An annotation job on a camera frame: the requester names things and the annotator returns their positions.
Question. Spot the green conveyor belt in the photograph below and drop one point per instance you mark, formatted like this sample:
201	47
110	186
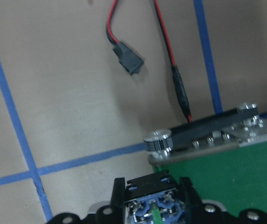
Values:
224	155

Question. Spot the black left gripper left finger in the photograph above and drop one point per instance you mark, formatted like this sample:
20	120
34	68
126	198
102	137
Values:
114	212

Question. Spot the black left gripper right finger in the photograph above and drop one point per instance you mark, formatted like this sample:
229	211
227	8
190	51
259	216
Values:
196	211

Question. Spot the green push button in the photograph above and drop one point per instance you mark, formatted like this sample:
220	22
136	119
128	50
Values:
154	199

